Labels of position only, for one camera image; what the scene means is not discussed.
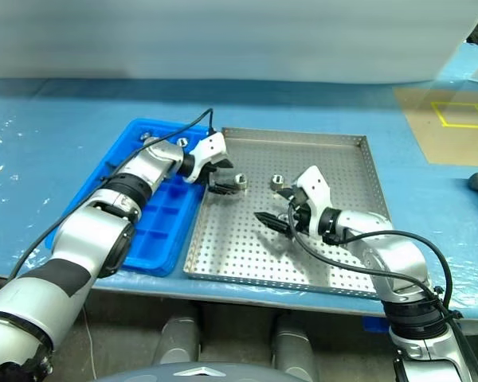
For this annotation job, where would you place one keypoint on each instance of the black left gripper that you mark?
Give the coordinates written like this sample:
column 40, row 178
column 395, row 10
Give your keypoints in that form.
column 212, row 171

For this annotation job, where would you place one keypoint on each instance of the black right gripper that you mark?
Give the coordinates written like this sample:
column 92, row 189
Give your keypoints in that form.
column 300, row 215

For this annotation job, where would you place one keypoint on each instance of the small metal nut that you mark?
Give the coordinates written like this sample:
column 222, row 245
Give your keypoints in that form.
column 242, row 182

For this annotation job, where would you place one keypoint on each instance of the metal roller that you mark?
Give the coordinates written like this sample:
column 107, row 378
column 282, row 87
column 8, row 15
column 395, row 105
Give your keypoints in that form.
column 182, row 142
column 277, row 183

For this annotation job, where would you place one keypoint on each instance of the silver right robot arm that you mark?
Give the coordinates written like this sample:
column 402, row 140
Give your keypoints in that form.
column 398, row 254

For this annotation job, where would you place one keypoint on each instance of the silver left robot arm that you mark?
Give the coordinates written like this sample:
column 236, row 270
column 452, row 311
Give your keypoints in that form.
column 79, row 235

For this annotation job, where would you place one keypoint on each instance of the perforated steel tray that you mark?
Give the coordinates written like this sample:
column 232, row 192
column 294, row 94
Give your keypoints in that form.
column 239, row 246

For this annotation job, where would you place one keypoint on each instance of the blue plastic compartment tray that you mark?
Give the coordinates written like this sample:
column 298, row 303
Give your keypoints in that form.
column 167, row 223

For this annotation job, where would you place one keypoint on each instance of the white backdrop board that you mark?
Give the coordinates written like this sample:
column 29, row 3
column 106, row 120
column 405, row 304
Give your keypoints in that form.
column 223, row 40

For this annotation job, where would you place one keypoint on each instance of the grey rounded cylinder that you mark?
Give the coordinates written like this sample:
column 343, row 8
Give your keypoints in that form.
column 179, row 342
column 292, row 346

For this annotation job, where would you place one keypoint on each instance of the small blue plastic piece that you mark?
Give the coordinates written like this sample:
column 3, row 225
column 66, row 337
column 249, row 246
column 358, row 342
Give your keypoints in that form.
column 376, row 325

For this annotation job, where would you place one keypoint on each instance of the brown cardboard sheet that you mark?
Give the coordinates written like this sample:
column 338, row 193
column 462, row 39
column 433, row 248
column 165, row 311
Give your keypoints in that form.
column 430, row 135

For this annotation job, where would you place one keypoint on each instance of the dark grey dome with emblem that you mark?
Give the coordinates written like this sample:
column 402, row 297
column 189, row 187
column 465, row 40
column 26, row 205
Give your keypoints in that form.
column 203, row 374

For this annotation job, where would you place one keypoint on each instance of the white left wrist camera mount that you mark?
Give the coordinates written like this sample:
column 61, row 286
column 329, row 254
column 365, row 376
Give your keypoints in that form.
column 211, row 147

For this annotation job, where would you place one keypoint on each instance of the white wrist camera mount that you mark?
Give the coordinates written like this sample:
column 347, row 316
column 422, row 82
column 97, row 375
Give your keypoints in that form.
column 314, row 185
column 211, row 147

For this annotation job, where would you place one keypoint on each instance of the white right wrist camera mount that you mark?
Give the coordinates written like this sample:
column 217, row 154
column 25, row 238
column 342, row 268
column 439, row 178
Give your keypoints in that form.
column 314, row 185

